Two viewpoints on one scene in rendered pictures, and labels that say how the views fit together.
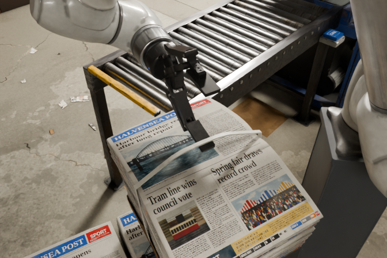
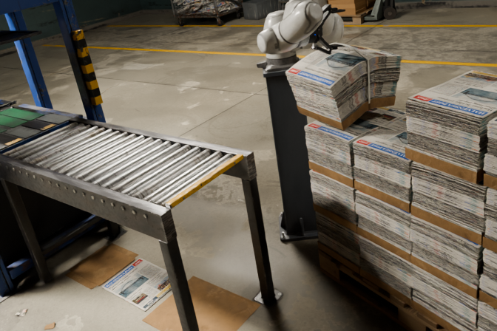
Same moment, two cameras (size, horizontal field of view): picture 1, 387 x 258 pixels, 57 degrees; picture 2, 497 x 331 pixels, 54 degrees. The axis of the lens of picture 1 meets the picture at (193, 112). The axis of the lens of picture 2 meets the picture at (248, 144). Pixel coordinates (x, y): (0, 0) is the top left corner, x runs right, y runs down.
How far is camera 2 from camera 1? 226 cm
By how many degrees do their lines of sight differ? 76
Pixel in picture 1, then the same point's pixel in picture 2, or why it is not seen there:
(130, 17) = not seen: hidden behind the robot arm
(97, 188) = not seen: outside the picture
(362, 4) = not seen: outside the picture
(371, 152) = (330, 26)
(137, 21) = not seen: hidden behind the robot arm
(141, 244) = (362, 130)
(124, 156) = (347, 69)
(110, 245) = (368, 137)
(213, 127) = (319, 57)
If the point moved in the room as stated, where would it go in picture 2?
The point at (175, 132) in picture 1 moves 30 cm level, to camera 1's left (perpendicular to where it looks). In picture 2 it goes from (325, 65) to (345, 85)
